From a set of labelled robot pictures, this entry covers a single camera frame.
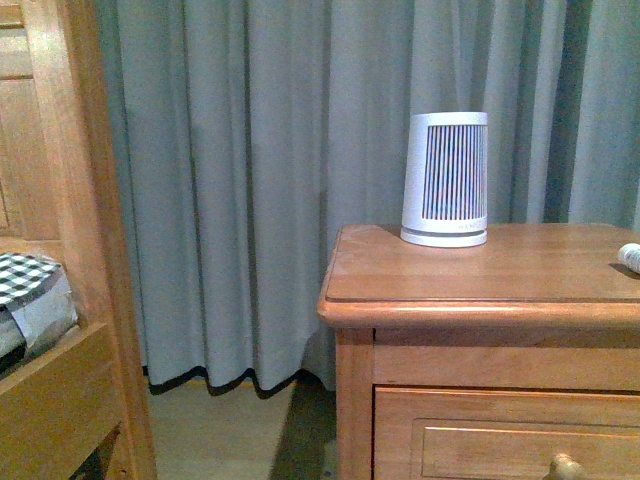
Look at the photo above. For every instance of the wooden drawer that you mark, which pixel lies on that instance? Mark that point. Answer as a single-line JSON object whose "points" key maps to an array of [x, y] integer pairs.
{"points": [[474, 434]]}

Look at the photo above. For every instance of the white medicine bottle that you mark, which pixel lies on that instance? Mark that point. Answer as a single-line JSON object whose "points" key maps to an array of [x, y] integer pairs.
{"points": [[629, 256]]}

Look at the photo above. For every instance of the grey curtain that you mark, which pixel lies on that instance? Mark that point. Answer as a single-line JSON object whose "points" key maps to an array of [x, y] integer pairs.
{"points": [[246, 133]]}

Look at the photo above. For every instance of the white cylindrical air purifier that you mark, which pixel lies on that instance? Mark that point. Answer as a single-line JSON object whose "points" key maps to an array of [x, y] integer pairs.
{"points": [[445, 201]]}

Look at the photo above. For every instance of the wooden nightstand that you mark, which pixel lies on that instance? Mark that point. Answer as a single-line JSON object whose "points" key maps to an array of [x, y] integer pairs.
{"points": [[537, 308]]}

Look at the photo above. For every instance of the checkered bedding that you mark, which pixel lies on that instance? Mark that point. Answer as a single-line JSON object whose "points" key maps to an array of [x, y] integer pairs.
{"points": [[37, 308]]}

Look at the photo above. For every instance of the wooden bed frame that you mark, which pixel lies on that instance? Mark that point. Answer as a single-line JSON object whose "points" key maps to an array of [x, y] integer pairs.
{"points": [[77, 410]]}

